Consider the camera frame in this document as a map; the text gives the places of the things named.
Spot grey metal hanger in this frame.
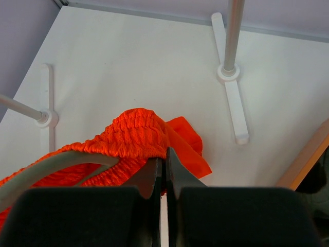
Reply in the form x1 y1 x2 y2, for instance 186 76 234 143
1 151 119 211

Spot orange shorts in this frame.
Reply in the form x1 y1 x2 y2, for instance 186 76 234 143
0 108 213 232

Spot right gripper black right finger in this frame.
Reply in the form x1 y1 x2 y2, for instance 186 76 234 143
166 148 322 246

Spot silver white clothes rack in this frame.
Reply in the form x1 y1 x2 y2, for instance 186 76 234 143
0 0 250 152

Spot dark green shorts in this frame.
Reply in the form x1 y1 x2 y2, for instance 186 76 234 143
296 149 328 246

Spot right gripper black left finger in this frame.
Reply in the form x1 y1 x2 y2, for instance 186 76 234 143
1 158 162 246

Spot orange plastic basket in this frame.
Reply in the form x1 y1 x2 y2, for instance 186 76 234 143
275 119 328 190

